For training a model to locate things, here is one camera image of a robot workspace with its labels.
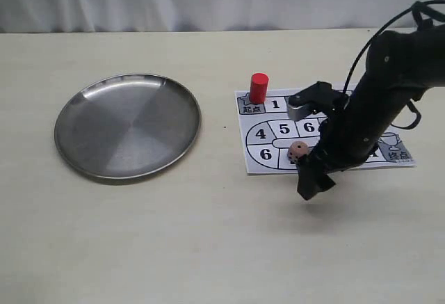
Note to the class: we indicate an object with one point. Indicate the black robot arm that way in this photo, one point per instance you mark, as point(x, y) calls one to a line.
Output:
point(400, 68)

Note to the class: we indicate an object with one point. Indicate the round stainless steel plate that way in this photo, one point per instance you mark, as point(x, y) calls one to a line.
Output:
point(127, 127)

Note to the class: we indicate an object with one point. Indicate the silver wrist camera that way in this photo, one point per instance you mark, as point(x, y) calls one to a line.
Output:
point(317, 98)

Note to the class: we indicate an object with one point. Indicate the red cylinder game piece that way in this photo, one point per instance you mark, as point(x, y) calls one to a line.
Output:
point(258, 87)

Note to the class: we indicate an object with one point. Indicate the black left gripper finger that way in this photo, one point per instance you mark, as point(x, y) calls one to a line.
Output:
point(306, 183)

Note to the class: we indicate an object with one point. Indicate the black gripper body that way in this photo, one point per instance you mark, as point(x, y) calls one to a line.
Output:
point(348, 136)

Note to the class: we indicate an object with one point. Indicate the printed paper game board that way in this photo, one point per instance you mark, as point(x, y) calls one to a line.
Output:
point(267, 132)

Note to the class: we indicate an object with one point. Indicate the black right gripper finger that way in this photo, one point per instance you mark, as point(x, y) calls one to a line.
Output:
point(319, 180)

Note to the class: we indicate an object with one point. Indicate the wooden die with black pips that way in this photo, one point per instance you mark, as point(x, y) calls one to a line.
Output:
point(297, 150)

